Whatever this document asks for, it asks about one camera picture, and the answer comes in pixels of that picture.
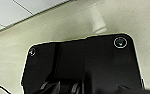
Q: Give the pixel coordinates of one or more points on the dark robot base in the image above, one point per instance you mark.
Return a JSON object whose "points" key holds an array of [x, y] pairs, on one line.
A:
{"points": [[91, 63]]}

